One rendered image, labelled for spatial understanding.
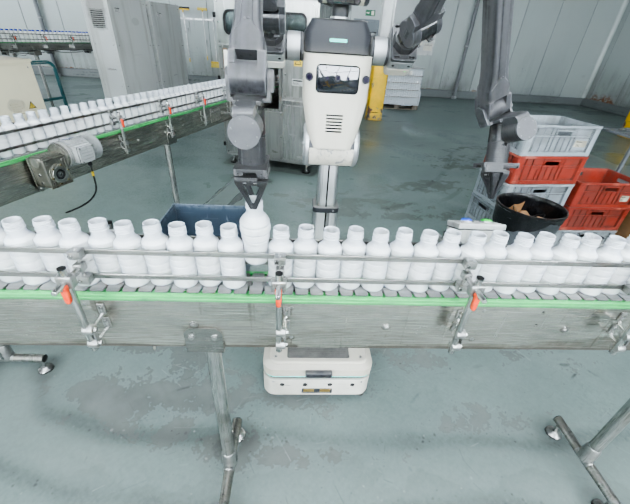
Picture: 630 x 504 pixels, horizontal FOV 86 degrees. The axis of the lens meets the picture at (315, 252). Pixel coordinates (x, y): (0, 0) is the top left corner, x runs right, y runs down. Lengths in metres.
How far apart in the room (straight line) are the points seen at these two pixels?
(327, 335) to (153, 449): 1.11
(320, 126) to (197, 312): 0.77
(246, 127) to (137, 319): 0.58
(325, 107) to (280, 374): 1.17
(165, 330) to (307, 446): 0.98
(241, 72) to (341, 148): 0.71
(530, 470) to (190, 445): 1.49
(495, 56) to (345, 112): 0.50
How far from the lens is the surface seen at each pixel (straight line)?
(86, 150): 2.10
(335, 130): 1.29
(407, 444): 1.82
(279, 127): 4.53
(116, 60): 6.62
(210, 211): 1.44
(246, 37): 0.70
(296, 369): 1.66
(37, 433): 2.08
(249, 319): 0.89
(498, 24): 0.99
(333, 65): 1.27
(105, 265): 0.93
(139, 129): 2.61
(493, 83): 1.04
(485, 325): 1.03
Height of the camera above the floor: 1.54
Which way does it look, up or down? 33 degrees down
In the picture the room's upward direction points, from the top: 4 degrees clockwise
